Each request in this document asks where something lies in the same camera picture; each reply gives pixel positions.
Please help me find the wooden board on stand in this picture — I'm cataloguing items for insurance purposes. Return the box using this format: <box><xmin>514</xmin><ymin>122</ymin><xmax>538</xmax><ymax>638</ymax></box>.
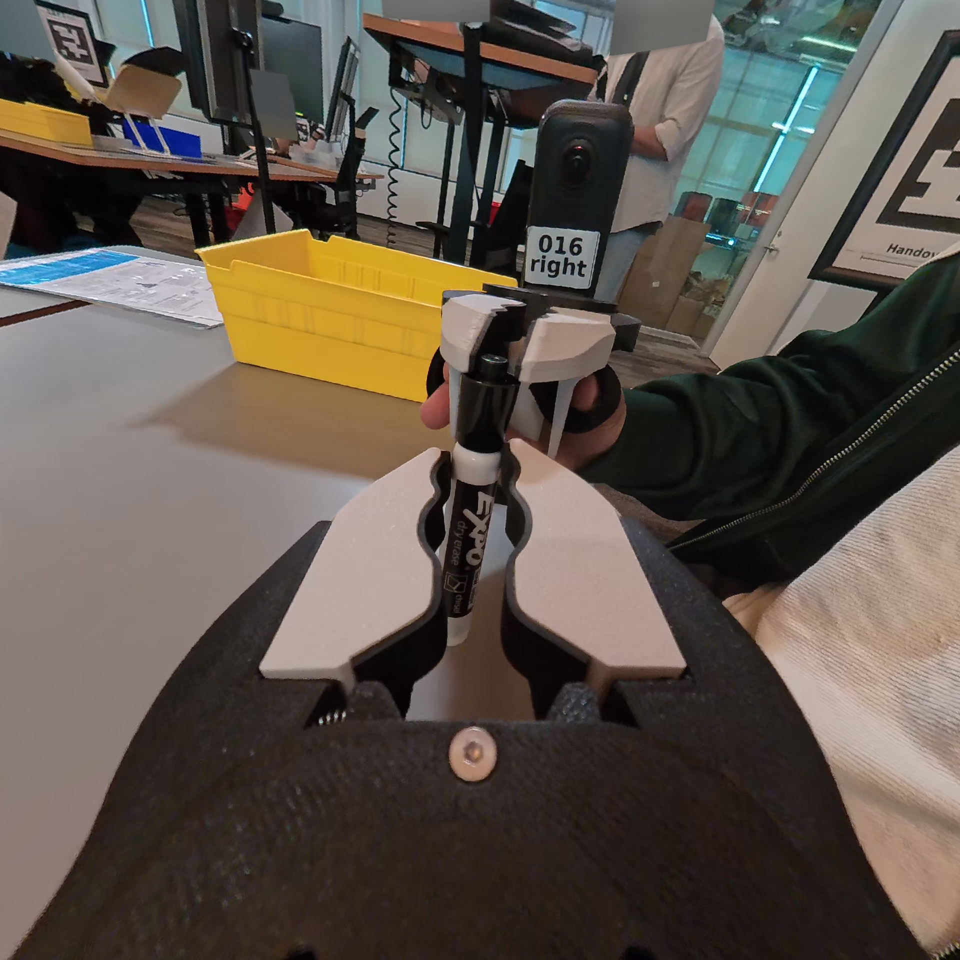
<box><xmin>107</xmin><ymin>63</ymin><xmax>184</xmax><ymax>136</ymax></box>

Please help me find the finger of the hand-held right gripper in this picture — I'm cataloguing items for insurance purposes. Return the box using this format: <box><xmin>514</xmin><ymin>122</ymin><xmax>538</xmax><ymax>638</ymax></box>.
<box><xmin>441</xmin><ymin>292</ymin><xmax>498</xmax><ymax>375</ymax></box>
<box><xmin>519</xmin><ymin>313</ymin><xmax>618</xmax><ymax>385</ymax></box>

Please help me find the framed tag sign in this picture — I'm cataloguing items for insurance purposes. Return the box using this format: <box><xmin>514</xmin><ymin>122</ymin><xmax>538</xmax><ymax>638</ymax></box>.
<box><xmin>808</xmin><ymin>30</ymin><xmax>960</xmax><ymax>294</ymax></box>
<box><xmin>35</xmin><ymin>0</ymin><xmax>111</xmax><ymax>87</ymax></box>

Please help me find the coiled black cable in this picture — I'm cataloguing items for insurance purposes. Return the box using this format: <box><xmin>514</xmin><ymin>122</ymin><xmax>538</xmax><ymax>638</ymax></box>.
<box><xmin>384</xmin><ymin>86</ymin><xmax>408</xmax><ymax>245</ymax></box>

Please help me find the raised standing desk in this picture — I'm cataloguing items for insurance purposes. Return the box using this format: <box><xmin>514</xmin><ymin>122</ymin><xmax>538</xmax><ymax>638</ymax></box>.
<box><xmin>363</xmin><ymin>13</ymin><xmax>606</xmax><ymax>265</ymax></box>

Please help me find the brown cardboard box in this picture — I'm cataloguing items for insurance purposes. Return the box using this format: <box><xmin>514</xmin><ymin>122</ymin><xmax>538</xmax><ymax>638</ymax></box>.
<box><xmin>618</xmin><ymin>216</ymin><xmax>717</xmax><ymax>340</ymax></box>

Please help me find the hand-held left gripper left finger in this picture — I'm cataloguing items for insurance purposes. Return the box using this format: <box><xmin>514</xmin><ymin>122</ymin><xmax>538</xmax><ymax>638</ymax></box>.
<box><xmin>258</xmin><ymin>446</ymin><xmax>455</xmax><ymax>695</ymax></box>

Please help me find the black computer monitor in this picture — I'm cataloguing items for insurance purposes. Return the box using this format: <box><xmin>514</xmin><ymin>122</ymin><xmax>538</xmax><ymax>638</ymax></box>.
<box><xmin>172</xmin><ymin>0</ymin><xmax>265</xmax><ymax>127</ymax></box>
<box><xmin>258</xmin><ymin>16</ymin><xmax>326</xmax><ymax>132</ymax></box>

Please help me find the blue plastic bin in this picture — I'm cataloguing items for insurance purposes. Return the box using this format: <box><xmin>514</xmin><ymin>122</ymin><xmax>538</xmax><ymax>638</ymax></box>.
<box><xmin>120</xmin><ymin>118</ymin><xmax>205</xmax><ymax>161</ymax></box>

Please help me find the grey desk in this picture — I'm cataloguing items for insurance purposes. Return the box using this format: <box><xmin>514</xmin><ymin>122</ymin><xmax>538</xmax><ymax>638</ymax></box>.
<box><xmin>0</xmin><ymin>243</ymin><xmax>676</xmax><ymax>946</ymax></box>

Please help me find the person's green jacket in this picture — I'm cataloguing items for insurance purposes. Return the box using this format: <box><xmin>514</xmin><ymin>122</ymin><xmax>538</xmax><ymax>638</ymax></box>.
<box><xmin>667</xmin><ymin>345</ymin><xmax>960</xmax><ymax>601</ymax></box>

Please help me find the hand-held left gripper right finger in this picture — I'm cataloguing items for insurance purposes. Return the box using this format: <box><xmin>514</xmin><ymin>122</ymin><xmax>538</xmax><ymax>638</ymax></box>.
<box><xmin>504</xmin><ymin>438</ymin><xmax>688</xmax><ymax>699</ymax></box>

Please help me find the small yellow bin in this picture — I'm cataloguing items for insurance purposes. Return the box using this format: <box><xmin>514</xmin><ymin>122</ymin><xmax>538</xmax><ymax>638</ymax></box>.
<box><xmin>0</xmin><ymin>97</ymin><xmax>96</xmax><ymax>148</ymax></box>

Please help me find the grey card sheet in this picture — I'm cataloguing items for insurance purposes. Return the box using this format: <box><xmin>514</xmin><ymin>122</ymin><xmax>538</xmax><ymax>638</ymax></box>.
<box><xmin>231</xmin><ymin>191</ymin><xmax>295</xmax><ymax>243</ymax></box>

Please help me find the wooden background desk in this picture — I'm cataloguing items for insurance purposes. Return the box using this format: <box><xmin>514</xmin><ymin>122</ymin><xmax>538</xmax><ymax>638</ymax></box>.
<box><xmin>0</xmin><ymin>127</ymin><xmax>385</xmax><ymax>249</ymax></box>

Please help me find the printed paper sheet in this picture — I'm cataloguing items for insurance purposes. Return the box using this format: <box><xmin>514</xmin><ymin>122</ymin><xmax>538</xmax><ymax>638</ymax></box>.
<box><xmin>0</xmin><ymin>249</ymin><xmax>225</xmax><ymax>330</ymax></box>

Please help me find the yellow plastic bin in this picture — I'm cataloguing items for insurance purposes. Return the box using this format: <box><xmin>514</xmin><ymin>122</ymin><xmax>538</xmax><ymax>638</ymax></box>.
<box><xmin>196</xmin><ymin>228</ymin><xmax>519</xmax><ymax>404</ymax></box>

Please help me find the black dry erase marker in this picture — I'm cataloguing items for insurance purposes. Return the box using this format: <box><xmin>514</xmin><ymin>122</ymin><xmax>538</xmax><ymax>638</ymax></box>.
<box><xmin>442</xmin><ymin>354</ymin><xmax>520</xmax><ymax>648</ymax></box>

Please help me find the black tablet on arm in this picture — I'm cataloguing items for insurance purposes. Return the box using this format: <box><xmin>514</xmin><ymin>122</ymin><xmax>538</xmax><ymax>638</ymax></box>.
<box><xmin>324</xmin><ymin>37</ymin><xmax>380</xmax><ymax>151</ymax></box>

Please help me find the person's right hand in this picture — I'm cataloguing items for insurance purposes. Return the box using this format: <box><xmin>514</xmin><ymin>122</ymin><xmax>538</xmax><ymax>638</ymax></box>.
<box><xmin>420</xmin><ymin>371</ymin><xmax>628</xmax><ymax>471</ymax></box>

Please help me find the person's right forearm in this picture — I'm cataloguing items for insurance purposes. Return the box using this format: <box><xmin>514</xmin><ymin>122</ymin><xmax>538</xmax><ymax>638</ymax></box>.
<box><xmin>581</xmin><ymin>255</ymin><xmax>960</xmax><ymax>526</ymax></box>

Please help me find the person's white ribbed top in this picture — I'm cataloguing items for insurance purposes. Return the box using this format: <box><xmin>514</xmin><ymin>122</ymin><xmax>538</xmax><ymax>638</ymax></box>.
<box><xmin>723</xmin><ymin>442</ymin><xmax>960</xmax><ymax>960</ymax></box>

